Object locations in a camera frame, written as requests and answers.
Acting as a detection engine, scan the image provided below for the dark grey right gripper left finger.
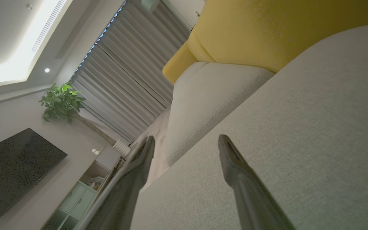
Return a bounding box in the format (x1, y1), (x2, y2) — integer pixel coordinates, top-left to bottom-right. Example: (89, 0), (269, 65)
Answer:
(85, 136), (156, 230)

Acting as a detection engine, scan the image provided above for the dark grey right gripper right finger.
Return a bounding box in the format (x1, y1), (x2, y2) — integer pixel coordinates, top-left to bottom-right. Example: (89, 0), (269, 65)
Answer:
(218, 134), (297, 230)

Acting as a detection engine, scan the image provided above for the white plush toy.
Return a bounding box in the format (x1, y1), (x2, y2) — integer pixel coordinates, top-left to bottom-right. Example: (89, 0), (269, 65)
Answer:
(88, 176), (104, 189)

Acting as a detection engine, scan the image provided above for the white ribbed plant pot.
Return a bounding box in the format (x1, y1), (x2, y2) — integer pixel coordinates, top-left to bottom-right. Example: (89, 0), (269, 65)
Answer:
(113, 140), (132, 158)

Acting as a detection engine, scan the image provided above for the white and mint TV cabinet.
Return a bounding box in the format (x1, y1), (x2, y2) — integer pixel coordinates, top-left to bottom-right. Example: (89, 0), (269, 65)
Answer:
(42, 145), (122, 230)

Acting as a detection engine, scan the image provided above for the long grey sofa seat cushion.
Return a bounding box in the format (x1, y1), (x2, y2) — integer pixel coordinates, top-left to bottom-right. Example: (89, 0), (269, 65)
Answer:
(165, 62), (275, 166)

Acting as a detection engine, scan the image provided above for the green leafy potted tree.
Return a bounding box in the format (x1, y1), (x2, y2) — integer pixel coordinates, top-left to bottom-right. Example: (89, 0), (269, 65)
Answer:
(39, 82), (118, 146)

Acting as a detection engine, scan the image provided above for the grey pleated curtain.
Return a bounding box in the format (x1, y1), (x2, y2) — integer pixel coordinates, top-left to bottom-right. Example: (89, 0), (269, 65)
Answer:
(71, 0), (191, 142)

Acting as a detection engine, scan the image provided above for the black flat screen television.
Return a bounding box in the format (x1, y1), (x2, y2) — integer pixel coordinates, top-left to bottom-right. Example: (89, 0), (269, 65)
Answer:
(0, 128), (68, 220)

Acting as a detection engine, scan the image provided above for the narrow yellow sofa back cushion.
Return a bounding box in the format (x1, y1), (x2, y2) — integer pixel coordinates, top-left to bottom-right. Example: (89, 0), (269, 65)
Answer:
(162, 40), (200, 85)

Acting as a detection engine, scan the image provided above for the wide yellow sofa back cushion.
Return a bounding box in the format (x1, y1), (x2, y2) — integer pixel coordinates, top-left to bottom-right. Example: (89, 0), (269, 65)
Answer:
(187, 0), (368, 74)

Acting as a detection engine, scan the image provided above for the long ceiling air vent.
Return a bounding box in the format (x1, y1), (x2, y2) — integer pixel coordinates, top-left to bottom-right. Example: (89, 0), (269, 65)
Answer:
(32, 0), (67, 53)

